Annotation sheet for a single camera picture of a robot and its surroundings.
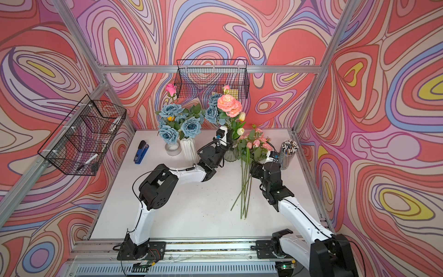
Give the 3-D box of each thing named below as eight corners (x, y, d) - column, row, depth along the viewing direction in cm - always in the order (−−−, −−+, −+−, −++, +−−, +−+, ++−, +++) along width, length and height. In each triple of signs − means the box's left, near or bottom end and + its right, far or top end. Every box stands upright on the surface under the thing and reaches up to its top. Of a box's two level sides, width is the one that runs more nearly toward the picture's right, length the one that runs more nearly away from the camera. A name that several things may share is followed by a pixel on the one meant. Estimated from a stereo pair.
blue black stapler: (136, 165, 105) (132, 159, 101) (143, 146, 115) (140, 140, 110) (142, 165, 105) (138, 159, 101) (149, 146, 115) (146, 140, 110)
